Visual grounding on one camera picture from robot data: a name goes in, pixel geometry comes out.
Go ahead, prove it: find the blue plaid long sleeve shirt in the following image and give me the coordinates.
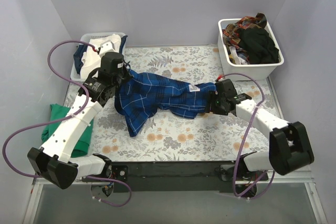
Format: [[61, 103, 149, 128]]
[[114, 70, 216, 137]]

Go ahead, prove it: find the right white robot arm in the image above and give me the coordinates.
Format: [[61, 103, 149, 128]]
[[205, 79, 314, 181]]

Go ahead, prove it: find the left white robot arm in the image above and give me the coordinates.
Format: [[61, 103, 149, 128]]
[[27, 52, 132, 189]]

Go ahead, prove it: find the folded white shirt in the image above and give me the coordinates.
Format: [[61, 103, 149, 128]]
[[79, 33, 122, 80]]

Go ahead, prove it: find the white crumpled garment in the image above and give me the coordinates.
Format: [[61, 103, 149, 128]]
[[229, 46, 249, 65]]

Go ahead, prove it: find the white slotted laundry basket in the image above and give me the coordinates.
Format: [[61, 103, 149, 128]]
[[70, 32, 127, 81]]

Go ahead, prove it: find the folded navy shirt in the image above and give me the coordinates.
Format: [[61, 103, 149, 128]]
[[72, 34, 129, 76]]

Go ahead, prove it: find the floral patterned table mat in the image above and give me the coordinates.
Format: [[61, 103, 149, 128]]
[[64, 46, 292, 162]]

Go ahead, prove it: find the white plastic bin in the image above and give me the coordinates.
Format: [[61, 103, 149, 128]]
[[217, 18, 285, 81]]

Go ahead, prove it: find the brown plaid crumpled shirt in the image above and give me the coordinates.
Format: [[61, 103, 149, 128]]
[[222, 13, 267, 51]]

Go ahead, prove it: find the black crumpled shirt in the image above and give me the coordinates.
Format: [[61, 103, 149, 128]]
[[238, 27, 279, 65]]

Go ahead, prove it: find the folded green shirt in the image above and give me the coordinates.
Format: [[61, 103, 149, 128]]
[[41, 104, 93, 158]]

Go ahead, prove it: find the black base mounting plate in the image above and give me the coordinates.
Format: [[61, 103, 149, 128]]
[[81, 160, 269, 194]]

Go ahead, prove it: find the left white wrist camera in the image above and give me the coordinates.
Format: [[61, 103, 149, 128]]
[[99, 40, 115, 57]]

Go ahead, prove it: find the aluminium rail frame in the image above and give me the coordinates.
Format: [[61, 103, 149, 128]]
[[22, 77, 329, 224]]

